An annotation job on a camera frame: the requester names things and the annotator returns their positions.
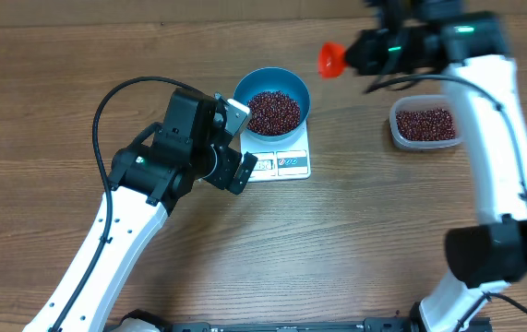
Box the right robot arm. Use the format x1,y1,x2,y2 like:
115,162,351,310
343,1,527,331

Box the blue metal bowl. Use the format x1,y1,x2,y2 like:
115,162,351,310
234,67,312,141

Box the clear plastic food container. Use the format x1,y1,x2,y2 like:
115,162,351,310
389,95,462,151

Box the black cable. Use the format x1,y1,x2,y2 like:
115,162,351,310
364,73,527,328
45,76,204,332

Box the white digital kitchen scale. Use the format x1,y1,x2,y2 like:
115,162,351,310
240,123,312,183

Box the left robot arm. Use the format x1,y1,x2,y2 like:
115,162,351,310
25,88,257,331

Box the left black cable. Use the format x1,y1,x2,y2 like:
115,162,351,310
45,76,204,332

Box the red beans in bowl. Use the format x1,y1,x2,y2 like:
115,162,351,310
247,91,301,136

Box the right black cable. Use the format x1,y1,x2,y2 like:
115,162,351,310
364,73,527,328

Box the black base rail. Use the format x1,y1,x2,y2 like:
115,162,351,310
105,316,423,332

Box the red scoop with blue handle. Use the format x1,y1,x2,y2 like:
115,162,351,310
317,41,347,78

